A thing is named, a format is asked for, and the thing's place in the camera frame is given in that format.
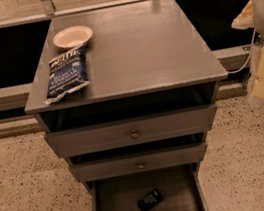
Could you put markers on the dark blue rxbar wrapper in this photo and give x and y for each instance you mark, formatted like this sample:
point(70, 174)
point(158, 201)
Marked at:
point(150, 200)

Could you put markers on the grey wooden drawer cabinet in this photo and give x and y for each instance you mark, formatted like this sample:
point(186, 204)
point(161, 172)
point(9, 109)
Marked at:
point(143, 59)

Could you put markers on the grey open bottom drawer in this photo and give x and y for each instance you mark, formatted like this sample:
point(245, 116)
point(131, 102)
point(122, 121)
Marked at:
point(178, 185)

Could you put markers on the grey middle drawer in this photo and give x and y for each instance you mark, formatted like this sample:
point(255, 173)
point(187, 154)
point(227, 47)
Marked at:
point(127, 164)

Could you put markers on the grey top drawer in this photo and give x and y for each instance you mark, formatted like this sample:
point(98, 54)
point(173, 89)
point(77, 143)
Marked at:
point(81, 141)

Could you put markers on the round brass top knob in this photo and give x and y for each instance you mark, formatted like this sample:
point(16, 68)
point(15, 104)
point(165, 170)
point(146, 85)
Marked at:
point(134, 134)

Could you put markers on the white paper bowl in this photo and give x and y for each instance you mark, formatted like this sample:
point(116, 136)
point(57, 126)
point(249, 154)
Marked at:
point(72, 36)

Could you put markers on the blue salt vinegar chips bag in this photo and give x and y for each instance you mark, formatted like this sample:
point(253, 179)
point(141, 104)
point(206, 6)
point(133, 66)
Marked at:
point(67, 74)

